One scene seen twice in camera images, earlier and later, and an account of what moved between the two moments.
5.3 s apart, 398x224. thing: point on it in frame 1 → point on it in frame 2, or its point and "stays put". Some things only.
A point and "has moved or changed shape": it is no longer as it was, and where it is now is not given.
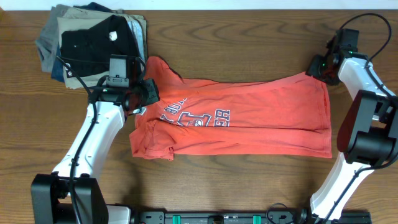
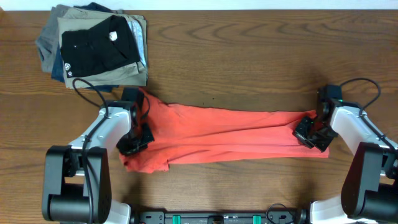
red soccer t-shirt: (286, 116) has moved or changed shape
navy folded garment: (58, 71) stays put
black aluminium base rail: (163, 217) stays put
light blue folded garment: (137, 28) stays put
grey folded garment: (48, 42) stays put
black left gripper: (154, 97) → (128, 146)
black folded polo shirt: (86, 51) stays put
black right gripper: (314, 70) → (300, 132)
